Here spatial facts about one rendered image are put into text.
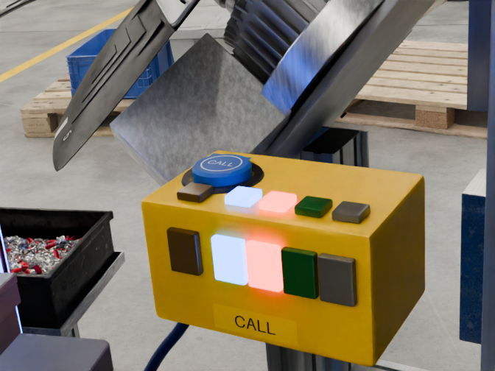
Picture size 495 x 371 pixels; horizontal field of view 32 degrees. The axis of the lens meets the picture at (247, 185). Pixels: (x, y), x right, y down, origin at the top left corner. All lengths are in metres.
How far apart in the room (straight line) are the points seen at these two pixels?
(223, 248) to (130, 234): 2.55
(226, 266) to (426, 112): 3.32
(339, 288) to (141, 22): 0.65
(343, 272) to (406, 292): 0.08
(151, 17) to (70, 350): 0.61
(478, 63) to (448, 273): 1.67
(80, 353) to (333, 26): 0.47
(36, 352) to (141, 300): 2.09
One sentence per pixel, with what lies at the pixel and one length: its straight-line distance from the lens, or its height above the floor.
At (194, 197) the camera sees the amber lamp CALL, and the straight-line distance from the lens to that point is 0.54.
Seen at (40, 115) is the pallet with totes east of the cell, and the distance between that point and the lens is 4.21.
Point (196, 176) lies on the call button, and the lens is 0.57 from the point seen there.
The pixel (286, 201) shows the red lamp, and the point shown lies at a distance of 0.52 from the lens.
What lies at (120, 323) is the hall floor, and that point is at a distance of 2.54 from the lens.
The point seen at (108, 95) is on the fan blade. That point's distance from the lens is 1.07.
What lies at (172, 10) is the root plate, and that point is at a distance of 1.06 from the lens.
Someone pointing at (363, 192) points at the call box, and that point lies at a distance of 0.54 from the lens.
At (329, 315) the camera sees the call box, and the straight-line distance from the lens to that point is 0.52.
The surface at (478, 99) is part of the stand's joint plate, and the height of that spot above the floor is 0.96.
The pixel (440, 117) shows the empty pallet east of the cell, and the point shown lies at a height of 0.08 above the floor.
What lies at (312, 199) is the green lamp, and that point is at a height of 1.08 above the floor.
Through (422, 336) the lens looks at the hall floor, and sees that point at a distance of 2.38.
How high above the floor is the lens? 1.29
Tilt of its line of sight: 22 degrees down
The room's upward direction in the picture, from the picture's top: 5 degrees counter-clockwise
